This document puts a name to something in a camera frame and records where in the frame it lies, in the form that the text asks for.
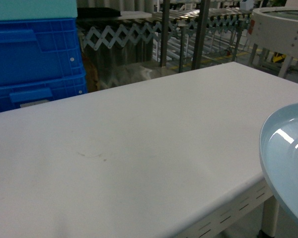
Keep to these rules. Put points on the blue crate top right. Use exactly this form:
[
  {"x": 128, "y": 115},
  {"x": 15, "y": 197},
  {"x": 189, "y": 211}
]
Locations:
[{"x": 39, "y": 50}]

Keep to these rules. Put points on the blue crate bottom right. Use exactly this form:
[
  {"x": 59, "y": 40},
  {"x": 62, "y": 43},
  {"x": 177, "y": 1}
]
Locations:
[{"x": 14, "y": 96}]

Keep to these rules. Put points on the teal storage box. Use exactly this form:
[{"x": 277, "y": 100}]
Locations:
[{"x": 37, "y": 9}]

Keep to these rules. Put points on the light blue oval tray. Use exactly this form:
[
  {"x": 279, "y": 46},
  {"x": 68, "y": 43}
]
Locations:
[{"x": 278, "y": 148}]

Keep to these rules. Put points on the white curved conveyor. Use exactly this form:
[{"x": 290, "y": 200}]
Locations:
[{"x": 275, "y": 29}]

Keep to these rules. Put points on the white table frame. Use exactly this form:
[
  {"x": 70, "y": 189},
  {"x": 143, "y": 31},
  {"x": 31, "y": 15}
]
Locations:
[{"x": 244, "y": 203}]

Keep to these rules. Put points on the blue crate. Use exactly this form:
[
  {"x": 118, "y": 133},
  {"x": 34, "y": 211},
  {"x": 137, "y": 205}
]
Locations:
[
  {"x": 14, "y": 96},
  {"x": 39, "y": 50}
]

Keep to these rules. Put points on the expandable roller conveyor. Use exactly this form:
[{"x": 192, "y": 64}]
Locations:
[{"x": 126, "y": 50}]

